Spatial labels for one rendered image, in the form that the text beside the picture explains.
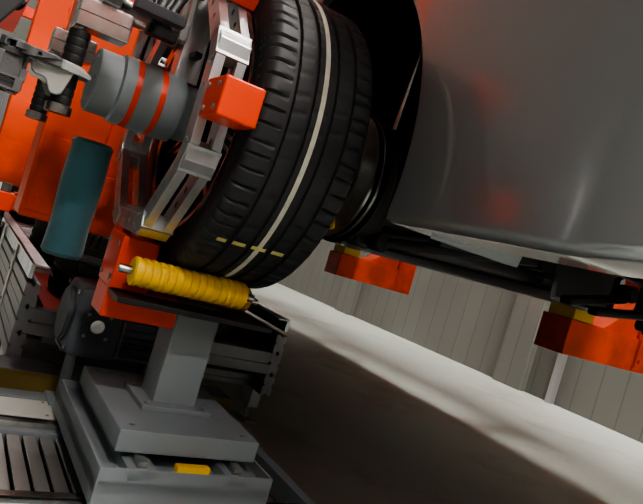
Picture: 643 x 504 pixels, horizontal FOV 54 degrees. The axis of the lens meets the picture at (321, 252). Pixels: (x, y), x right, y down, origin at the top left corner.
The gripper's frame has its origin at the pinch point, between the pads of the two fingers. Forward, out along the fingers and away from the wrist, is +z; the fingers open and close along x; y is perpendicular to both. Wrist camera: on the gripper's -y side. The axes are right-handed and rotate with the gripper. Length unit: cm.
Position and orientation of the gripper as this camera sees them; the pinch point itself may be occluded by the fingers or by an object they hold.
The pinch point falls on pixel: (82, 73)
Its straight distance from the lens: 121.1
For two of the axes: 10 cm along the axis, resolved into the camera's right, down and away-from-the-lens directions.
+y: -2.9, 9.6, 0.0
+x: 4.9, 1.5, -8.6
